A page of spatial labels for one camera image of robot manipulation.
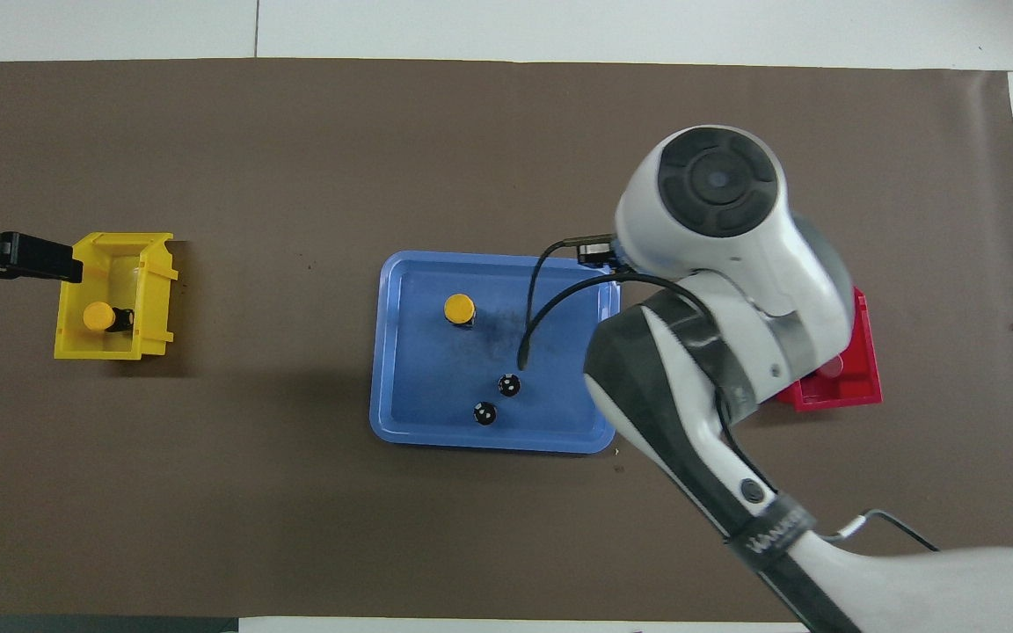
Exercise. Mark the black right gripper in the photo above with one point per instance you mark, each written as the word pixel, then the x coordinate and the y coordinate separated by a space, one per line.
pixel 596 252

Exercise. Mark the yellow push button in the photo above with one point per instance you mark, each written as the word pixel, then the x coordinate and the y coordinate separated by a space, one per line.
pixel 99 316
pixel 459 308

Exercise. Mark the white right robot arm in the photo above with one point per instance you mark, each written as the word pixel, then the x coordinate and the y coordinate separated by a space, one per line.
pixel 735 264

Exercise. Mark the yellow plastic bin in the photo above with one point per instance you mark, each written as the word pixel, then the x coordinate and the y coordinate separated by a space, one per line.
pixel 150 299

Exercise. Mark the black cylindrical capacitor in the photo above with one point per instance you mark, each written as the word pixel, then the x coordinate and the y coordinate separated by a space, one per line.
pixel 484 413
pixel 509 385

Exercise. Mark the blue plastic tray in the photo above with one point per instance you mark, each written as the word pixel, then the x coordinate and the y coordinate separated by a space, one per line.
pixel 436 387

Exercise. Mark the red plastic bin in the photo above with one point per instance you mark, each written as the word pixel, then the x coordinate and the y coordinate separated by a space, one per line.
pixel 858 387

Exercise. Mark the brown table mat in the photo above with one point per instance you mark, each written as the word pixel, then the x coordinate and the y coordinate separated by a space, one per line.
pixel 295 527

